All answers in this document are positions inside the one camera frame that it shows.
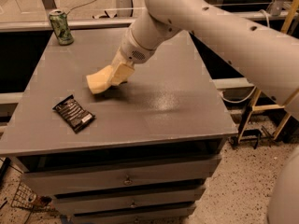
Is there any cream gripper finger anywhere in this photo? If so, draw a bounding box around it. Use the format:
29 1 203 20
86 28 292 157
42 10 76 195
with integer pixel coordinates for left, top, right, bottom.
107 63 135 86
111 49 126 69

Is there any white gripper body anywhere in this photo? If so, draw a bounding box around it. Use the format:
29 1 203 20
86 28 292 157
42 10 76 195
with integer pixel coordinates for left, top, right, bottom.
121 28 155 63

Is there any yellow sponge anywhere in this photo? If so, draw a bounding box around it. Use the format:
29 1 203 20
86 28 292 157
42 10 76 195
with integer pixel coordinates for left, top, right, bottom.
86 65 113 94

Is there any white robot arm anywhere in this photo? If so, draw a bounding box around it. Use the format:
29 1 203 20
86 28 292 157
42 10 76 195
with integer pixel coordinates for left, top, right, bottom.
108 0 299 119

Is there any black rxbar chocolate wrapper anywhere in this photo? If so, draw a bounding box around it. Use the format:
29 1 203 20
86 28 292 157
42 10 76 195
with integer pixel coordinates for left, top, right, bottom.
53 95 95 133

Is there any green soda can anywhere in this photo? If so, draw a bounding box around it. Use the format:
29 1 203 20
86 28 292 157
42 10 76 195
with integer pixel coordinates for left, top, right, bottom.
49 9 74 46

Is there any grey drawer cabinet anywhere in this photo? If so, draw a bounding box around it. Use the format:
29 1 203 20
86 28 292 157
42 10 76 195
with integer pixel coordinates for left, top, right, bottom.
0 24 238 224

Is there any top grey drawer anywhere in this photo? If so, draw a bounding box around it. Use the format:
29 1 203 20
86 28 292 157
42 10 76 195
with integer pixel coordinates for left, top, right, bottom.
21 155 221 196

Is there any grey drawer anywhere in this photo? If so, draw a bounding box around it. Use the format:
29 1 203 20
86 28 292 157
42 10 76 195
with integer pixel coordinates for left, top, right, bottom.
72 202 195 224
54 184 206 215
21 155 221 196

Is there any middle grey drawer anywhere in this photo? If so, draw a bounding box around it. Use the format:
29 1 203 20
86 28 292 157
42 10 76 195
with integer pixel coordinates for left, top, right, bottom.
54 184 206 215

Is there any bottom grey drawer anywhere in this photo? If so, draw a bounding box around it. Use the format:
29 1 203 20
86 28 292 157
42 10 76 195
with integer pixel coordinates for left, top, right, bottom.
72 202 195 224

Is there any metal railing frame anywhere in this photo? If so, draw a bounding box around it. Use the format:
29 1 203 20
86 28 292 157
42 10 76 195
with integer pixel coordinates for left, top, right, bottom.
0 0 292 32

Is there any white cable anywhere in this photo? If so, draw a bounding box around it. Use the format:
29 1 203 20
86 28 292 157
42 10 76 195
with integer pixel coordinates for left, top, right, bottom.
219 86 257 105

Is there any wire basket on floor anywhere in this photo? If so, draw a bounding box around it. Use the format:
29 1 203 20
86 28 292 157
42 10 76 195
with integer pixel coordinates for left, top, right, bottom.
11 182 53 212

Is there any yellow ladder frame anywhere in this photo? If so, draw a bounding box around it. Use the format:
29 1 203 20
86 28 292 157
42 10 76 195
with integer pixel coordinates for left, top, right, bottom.
233 0 299 147

